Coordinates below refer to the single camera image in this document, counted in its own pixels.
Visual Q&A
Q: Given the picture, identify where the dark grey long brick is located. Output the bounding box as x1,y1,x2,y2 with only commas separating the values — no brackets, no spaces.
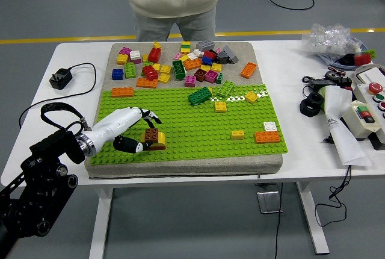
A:
222,45,239,63

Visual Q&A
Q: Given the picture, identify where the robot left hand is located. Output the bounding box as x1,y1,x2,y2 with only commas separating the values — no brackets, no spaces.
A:
85,107,163,155

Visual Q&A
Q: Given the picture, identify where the white flat box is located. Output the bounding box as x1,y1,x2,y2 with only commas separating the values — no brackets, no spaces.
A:
354,64,385,87

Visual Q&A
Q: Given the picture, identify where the yellow arched brick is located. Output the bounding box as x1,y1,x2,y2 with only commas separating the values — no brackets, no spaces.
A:
140,131,167,151

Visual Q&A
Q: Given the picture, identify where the dark red 2x2 brick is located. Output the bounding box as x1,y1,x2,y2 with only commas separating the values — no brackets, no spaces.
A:
194,68,208,83

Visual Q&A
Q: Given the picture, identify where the black power plug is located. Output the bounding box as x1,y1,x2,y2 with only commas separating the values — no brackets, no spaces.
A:
49,67,73,90

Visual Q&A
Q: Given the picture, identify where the brown 2x2 brick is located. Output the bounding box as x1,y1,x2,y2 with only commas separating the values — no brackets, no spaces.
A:
144,128,160,143

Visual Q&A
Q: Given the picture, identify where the red emergency stop button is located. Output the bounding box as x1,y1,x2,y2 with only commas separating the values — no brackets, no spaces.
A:
367,82,384,95

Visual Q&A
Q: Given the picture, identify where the white paper bag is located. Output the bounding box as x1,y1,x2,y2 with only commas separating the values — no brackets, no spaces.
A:
323,86,373,167

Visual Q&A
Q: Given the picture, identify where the blue basin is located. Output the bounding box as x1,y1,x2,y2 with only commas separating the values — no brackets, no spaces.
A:
318,43,375,69

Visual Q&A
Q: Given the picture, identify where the black plastic part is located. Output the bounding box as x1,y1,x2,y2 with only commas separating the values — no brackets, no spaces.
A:
339,54,356,66

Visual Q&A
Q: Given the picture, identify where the black servo module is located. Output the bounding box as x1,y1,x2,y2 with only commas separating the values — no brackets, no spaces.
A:
335,75,353,92

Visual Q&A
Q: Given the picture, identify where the grey control box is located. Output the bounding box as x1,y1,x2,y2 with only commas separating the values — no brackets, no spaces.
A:
352,81,385,151

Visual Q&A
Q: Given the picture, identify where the white switch box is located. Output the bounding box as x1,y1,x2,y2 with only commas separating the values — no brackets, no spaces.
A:
342,101,382,141

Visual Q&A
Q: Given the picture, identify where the black power adapter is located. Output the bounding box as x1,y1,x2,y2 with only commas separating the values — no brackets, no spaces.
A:
308,78,337,89

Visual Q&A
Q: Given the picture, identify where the metal floor plate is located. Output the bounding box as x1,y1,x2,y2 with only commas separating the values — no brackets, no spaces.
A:
256,191,284,214

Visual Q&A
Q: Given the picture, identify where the large black nut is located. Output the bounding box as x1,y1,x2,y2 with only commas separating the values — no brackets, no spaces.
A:
299,92,325,117

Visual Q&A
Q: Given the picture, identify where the black plug cord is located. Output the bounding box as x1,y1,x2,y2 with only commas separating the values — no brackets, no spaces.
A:
18,62,97,130

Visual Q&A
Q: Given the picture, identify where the dark green 2x4 brick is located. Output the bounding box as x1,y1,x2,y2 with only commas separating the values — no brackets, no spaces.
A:
172,59,188,81
188,86,212,107

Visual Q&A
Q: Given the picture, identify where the white table leg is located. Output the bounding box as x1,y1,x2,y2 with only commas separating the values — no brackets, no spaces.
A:
88,187,114,259
295,181,330,255

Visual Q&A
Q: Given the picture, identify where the black hanging cable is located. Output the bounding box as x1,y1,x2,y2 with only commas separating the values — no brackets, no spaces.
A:
272,182,284,259

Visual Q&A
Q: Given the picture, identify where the black looped cable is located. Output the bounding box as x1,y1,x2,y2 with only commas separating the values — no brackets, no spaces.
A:
315,165,353,228

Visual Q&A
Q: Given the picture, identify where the orange 2x4 brick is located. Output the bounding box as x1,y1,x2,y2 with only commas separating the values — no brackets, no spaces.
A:
182,57,203,72
254,131,282,145
111,87,135,98
135,77,159,89

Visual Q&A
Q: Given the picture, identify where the green sheet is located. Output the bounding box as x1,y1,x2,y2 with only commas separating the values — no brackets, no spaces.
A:
318,87,328,112

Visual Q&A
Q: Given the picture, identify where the green baseplate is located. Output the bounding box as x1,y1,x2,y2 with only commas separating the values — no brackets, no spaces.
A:
89,83,289,166

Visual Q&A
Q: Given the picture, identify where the grey 2x4 brick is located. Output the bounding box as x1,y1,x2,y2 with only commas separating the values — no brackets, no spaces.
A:
196,39,215,52

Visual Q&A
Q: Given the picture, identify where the clear bubble wrap bag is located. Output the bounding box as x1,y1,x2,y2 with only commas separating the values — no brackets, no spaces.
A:
301,23,365,61

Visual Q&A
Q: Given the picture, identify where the tall red brick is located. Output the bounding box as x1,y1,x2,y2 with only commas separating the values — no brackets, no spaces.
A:
148,47,162,64

